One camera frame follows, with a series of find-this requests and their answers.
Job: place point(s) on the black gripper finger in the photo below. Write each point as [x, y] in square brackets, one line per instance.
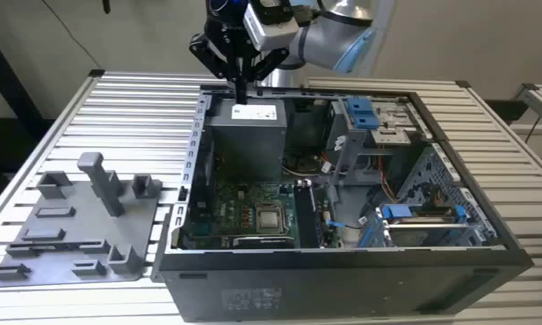
[207, 54]
[271, 64]

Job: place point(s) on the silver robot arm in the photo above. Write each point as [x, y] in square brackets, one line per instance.
[325, 40]

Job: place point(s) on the black RAM slot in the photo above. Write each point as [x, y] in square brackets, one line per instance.
[303, 220]

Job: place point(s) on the blue drive carrier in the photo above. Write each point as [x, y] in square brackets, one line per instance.
[359, 108]

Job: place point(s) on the black table corner cap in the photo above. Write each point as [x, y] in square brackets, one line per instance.
[96, 72]
[464, 84]

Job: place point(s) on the grey power supply unit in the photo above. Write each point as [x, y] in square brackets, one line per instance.
[248, 149]

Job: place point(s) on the small black hanging object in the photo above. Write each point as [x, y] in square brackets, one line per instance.
[105, 6]

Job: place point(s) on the grey metal drive cage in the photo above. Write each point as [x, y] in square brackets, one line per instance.
[395, 137]

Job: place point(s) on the black case fan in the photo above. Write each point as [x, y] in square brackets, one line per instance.
[204, 196]

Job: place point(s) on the green motherboard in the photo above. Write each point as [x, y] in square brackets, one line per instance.
[235, 210]

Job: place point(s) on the silver CPU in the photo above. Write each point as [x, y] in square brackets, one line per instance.
[271, 220]

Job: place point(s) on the hard disk in blue carrier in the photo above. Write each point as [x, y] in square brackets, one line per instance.
[395, 211]

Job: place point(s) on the black graphics card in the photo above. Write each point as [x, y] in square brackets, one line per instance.
[262, 242]

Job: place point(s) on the black box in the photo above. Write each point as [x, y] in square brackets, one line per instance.
[506, 111]

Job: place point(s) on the aluminium side table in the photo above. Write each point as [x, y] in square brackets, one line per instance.
[536, 98]

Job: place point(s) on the grey parts rack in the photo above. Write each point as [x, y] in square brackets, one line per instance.
[85, 233]

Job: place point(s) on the black PC case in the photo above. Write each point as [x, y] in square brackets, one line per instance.
[343, 287]

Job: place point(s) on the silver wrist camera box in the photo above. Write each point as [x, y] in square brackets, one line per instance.
[275, 34]

